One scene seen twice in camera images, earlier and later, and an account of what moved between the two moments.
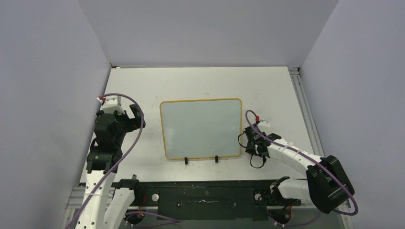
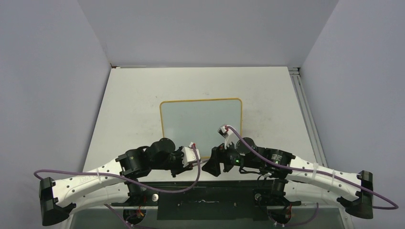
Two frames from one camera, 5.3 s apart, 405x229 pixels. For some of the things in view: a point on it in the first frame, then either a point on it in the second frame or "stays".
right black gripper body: (250, 149) to (230, 156)
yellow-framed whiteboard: (202, 128) stays
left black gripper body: (126, 124) to (175, 162)
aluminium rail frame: (294, 73) stays
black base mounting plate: (207, 200) stays
